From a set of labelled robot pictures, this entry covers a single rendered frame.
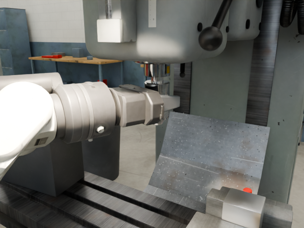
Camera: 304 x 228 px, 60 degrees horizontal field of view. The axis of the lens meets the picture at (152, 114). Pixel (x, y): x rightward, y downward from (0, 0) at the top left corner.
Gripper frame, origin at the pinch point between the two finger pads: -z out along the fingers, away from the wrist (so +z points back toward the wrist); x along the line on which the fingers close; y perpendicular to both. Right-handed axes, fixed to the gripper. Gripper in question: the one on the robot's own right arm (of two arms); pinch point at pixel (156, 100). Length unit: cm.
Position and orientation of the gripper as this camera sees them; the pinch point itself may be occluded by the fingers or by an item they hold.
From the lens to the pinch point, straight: 49.2
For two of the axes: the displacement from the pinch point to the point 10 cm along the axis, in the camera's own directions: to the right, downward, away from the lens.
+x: -5.9, -2.3, 7.8
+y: -0.1, 9.6, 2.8
